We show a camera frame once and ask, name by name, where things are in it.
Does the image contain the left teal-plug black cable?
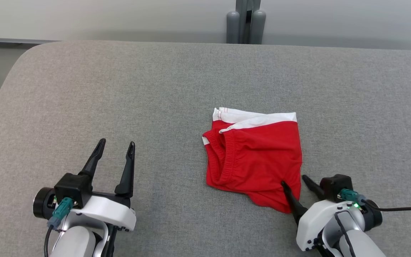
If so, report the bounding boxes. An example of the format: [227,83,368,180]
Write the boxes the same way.
[44,197,75,257]

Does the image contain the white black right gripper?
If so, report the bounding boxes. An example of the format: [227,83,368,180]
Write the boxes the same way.
[280,175,383,252]

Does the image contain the right teal-plug black cable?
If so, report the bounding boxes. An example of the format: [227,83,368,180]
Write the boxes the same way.
[337,189,411,212]

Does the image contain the grey metal shelf frame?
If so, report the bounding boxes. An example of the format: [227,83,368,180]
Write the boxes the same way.
[0,35,62,55]

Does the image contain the red white-trimmed shorts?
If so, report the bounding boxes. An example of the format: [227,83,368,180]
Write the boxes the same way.
[202,107,303,214]

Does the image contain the grey metal post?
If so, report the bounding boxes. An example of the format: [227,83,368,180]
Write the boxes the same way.
[226,0,267,45]

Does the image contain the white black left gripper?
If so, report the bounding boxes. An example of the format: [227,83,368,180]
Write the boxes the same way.
[33,138,137,232]

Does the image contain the teal-plug black cable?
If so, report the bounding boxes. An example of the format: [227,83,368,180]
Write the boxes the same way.
[44,197,75,257]
[337,189,411,212]

